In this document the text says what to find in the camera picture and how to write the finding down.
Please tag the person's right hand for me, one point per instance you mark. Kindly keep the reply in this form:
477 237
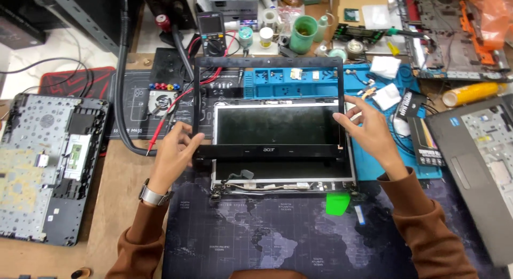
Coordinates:
374 140

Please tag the person's left hand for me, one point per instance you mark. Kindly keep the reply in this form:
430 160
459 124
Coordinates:
172 158

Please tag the person's left fingers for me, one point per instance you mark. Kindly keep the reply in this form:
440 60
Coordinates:
185 130

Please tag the black laptop screen bezel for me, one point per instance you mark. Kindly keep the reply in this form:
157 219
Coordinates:
268 150

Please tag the red multimeter probe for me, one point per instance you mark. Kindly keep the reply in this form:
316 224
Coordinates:
158 130

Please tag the laptop cooling fan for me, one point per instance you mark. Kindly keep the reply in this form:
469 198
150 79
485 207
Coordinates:
162 103

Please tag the row of coloured screw knobs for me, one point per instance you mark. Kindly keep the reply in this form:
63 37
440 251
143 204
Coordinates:
163 87

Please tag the black printed work mat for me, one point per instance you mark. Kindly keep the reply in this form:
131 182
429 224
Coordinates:
132 110

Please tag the black square plate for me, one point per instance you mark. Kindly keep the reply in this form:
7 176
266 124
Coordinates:
168 66

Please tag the silver wristwatch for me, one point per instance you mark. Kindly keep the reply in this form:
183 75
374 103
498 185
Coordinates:
154 197

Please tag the laptop screen panel with lid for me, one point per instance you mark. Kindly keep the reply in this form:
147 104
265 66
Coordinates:
276 124

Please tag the black digital multimeter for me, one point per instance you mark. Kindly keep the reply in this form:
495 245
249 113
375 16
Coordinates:
211 34

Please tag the red round knob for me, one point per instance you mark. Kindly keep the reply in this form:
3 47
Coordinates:
163 22

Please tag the small white jar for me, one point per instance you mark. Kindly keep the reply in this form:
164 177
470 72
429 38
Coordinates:
266 37

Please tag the red and black mouse pad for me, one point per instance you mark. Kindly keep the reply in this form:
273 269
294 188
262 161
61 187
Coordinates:
68 82

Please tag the grey soldering station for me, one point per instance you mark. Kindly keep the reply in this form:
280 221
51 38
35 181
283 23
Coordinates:
234 4

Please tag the white tape roll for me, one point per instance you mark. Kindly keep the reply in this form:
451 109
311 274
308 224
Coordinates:
270 18

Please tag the dark world map desk mat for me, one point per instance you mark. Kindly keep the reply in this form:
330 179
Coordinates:
280 239

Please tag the grey metal shelf beam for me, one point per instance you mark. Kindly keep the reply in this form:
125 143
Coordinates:
86 20

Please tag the green plastic cup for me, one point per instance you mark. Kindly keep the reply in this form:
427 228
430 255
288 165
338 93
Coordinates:
302 36

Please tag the grey laptop bottom case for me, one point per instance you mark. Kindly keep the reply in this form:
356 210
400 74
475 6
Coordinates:
36 166

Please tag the green plastic pry card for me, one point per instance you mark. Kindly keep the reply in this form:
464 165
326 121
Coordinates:
337 203

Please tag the teal round tin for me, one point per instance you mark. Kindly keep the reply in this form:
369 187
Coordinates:
337 54

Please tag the small clear squeeze bottle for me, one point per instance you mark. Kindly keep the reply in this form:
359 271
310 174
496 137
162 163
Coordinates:
322 28

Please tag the round metal paste tin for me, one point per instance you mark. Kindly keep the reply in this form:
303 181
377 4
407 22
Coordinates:
355 49

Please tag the blue silicone repair mat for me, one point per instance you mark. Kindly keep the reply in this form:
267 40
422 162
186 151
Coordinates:
372 162

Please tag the small blue ribbon strip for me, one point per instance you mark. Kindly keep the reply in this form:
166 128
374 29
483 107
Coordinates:
360 215

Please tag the green circuit board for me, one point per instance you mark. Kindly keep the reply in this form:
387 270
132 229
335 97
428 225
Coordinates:
358 33

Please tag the green processor chip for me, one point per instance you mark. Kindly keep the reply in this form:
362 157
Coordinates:
352 15

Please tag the white tissue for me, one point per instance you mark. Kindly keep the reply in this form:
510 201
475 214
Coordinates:
387 96
385 66

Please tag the cardboard box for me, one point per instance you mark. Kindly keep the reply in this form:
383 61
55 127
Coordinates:
352 2

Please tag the black paper packet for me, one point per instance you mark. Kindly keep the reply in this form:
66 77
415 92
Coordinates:
409 104

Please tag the black screen protector box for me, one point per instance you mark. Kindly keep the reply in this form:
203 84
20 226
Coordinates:
427 144

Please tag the laptop base with orange parts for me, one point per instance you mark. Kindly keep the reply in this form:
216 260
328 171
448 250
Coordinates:
441 34

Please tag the yellow film roll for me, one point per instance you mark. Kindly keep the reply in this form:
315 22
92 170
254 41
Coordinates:
473 93

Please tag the grey laptop palmrest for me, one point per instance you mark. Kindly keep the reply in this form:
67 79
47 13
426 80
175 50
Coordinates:
481 158

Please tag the orange plastic bag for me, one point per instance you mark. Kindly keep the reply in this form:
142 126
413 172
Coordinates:
493 14

